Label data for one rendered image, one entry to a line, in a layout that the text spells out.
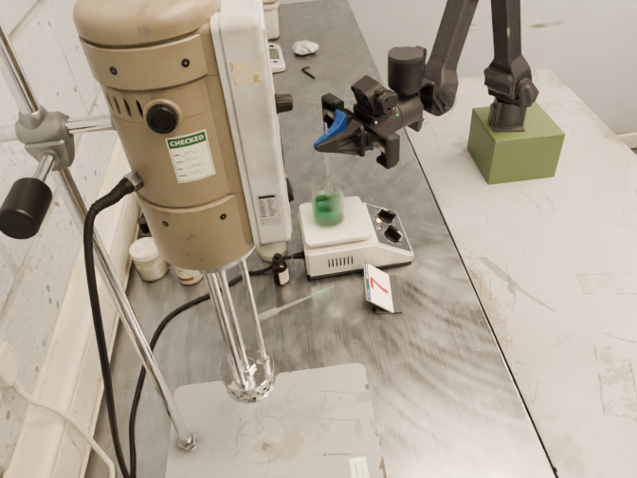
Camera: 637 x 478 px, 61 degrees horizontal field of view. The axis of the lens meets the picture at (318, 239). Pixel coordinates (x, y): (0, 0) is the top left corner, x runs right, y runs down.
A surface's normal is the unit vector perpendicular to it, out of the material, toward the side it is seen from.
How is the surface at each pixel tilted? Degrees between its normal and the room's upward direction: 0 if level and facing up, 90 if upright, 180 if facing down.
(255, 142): 90
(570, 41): 90
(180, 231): 90
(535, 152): 90
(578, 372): 0
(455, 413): 0
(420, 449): 0
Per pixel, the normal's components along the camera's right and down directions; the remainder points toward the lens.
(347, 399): -0.07, -0.74
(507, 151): 0.11, 0.65
